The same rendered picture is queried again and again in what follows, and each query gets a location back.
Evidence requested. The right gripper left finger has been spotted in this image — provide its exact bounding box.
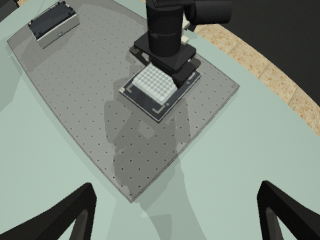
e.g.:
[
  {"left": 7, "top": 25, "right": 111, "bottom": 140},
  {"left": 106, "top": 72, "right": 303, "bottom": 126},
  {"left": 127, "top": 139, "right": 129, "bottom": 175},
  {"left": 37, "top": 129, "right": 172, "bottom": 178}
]
[{"left": 0, "top": 183, "right": 97, "bottom": 240}]

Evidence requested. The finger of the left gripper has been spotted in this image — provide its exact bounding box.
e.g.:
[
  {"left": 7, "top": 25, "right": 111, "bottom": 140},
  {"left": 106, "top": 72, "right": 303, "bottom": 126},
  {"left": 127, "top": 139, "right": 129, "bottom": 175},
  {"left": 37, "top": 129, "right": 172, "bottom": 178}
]
[
  {"left": 172, "top": 57, "right": 201, "bottom": 89},
  {"left": 129, "top": 45, "right": 152, "bottom": 66}
]

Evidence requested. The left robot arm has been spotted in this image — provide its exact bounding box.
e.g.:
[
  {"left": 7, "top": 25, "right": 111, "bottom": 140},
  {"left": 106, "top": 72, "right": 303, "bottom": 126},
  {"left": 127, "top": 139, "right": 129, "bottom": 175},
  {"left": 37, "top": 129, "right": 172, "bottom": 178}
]
[{"left": 146, "top": 0, "right": 232, "bottom": 35}]

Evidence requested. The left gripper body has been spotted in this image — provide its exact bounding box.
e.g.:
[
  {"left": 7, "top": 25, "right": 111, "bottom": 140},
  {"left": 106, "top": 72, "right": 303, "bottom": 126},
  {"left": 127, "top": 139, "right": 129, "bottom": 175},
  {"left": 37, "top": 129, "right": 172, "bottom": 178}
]
[{"left": 134, "top": 15, "right": 196, "bottom": 83}]

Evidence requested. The white well plate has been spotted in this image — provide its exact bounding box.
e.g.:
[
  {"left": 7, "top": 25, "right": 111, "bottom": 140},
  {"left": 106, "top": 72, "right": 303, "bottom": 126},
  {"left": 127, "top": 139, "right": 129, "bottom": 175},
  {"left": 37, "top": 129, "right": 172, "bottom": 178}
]
[{"left": 132, "top": 62, "right": 178, "bottom": 106}]

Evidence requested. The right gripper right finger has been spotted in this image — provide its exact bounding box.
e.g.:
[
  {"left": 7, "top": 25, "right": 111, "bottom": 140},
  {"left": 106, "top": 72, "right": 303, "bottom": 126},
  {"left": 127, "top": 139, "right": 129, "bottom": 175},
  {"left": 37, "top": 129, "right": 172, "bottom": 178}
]
[{"left": 257, "top": 180, "right": 320, "bottom": 240}]

